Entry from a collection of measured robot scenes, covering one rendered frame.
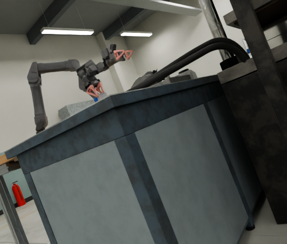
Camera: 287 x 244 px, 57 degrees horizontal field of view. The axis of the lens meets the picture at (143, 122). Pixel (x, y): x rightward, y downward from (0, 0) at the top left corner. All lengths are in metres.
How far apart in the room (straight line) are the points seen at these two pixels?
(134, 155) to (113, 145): 0.08
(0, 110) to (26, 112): 0.61
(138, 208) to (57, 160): 0.38
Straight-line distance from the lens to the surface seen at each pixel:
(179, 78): 1.47
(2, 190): 1.65
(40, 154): 1.14
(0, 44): 8.06
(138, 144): 0.82
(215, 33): 1.40
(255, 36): 1.11
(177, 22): 9.71
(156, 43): 10.14
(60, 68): 1.68
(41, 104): 1.66
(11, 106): 7.38
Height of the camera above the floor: 0.68
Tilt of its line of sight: 1 degrees up
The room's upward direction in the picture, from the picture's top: 22 degrees counter-clockwise
